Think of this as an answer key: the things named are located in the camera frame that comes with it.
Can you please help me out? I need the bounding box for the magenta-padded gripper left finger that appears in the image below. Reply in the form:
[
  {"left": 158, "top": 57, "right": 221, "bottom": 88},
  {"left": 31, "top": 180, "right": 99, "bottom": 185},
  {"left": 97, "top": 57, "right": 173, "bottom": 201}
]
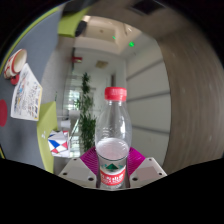
[{"left": 58, "top": 146, "right": 101, "bottom": 190}]

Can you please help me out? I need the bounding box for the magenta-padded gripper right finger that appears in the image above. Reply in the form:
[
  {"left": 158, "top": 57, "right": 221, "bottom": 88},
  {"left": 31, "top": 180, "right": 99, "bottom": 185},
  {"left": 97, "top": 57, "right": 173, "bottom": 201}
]
[{"left": 126, "top": 146, "right": 168, "bottom": 189}]

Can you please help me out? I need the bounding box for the clear red-capped water bottle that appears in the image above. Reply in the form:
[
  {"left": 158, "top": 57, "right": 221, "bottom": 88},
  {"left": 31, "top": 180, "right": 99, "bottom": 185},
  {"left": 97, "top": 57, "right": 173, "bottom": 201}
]
[{"left": 94, "top": 86, "right": 133, "bottom": 191}]

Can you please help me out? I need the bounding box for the group of potted green plants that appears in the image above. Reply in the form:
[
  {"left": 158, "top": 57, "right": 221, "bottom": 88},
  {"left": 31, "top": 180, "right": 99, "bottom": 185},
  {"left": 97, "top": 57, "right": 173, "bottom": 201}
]
[{"left": 58, "top": 72, "right": 98, "bottom": 153}]

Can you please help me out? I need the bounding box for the large green low table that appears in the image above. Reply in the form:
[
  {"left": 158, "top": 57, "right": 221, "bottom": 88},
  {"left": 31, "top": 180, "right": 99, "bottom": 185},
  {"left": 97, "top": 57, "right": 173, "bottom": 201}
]
[{"left": 36, "top": 100, "right": 59, "bottom": 174}]

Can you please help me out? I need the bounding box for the open illustrated magazine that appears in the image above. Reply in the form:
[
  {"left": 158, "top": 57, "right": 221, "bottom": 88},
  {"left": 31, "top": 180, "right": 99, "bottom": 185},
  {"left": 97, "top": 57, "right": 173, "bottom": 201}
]
[{"left": 10, "top": 62, "right": 44, "bottom": 122}]

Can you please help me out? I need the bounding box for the flat round red coaster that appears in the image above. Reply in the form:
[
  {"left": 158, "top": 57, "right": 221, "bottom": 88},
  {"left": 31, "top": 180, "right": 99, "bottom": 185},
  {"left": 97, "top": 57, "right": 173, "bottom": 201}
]
[{"left": 0, "top": 98, "right": 8, "bottom": 128}]

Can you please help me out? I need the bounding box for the red and white mug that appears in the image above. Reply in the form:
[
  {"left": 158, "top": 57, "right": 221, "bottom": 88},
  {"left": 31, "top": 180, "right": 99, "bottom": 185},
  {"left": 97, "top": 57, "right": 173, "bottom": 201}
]
[{"left": 3, "top": 48, "right": 28, "bottom": 86}]

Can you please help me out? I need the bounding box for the black bag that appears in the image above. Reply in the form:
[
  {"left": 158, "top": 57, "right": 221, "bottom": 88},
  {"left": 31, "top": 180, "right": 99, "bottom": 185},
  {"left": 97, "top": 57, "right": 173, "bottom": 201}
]
[{"left": 74, "top": 20, "right": 88, "bottom": 38}]

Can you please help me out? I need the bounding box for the green cube seat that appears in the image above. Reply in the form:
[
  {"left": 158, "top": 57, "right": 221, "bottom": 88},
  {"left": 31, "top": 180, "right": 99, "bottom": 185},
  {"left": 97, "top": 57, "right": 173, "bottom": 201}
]
[{"left": 57, "top": 7, "right": 91, "bottom": 38}]

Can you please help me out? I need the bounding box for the gold wall plaque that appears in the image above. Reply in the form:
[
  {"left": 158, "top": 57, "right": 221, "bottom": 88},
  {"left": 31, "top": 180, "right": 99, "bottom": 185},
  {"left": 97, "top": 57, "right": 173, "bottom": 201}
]
[{"left": 95, "top": 60, "right": 109, "bottom": 70}]

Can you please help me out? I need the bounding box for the black wall monitor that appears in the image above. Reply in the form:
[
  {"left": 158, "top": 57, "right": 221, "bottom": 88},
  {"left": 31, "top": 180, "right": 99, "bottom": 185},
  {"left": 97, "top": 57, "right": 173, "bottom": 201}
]
[{"left": 128, "top": 0, "right": 166, "bottom": 16}]

